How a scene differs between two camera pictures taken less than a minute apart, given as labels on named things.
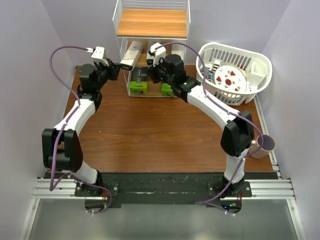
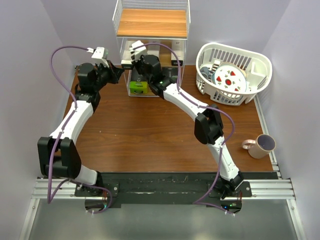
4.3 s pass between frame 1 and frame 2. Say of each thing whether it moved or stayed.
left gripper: stayed
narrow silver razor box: stayed
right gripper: moved
